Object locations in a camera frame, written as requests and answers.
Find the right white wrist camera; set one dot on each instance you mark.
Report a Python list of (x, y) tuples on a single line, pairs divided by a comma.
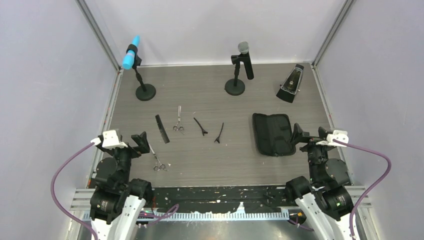
[(335, 138)]

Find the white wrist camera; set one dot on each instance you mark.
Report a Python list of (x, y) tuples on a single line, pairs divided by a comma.
[(110, 140), (335, 138)]

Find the black zipper tool case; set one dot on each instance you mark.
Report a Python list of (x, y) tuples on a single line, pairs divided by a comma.
[(272, 134)]

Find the silver cutting scissors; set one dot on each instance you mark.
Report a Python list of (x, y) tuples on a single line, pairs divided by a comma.
[(159, 166)]

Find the black grey microphone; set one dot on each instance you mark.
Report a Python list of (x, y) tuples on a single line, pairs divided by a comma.
[(245, 58)]

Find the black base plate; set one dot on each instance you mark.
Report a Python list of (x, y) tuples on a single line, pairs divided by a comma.
[(218, 199)]

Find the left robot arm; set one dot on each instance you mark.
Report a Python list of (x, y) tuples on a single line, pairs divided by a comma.
[(118, 200)]

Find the black hair clip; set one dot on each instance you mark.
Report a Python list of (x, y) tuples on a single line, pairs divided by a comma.
[(203, 131), (217, 139)]

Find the black microphone stand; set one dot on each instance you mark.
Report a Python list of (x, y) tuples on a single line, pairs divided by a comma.
[(144, 92), (235, 86)]

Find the blue microphone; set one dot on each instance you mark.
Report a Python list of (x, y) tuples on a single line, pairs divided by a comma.
[(131, 53)]

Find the black metronome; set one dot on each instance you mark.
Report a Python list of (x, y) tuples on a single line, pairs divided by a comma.
[(290, 87)]

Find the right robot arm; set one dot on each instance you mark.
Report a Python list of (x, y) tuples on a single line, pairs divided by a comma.
[(323, 197)]

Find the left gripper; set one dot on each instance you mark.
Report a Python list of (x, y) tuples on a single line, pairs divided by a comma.
[(141, 141)]

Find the silver thinning scissors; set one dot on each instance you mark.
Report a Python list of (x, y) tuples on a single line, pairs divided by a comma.
[(178, 126)]

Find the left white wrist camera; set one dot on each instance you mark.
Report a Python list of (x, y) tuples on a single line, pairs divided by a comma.
[(110, 140)]

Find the black comb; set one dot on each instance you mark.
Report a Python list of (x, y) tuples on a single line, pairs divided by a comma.
[(162, 129)]

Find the left black microphone stand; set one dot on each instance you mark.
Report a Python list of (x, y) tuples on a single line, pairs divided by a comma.
[(144, 92)]

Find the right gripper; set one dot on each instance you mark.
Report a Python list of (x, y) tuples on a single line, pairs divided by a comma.
[(298, 134)]

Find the right black microphone stand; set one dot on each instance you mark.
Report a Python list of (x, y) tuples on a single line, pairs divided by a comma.
[(235, 86)]

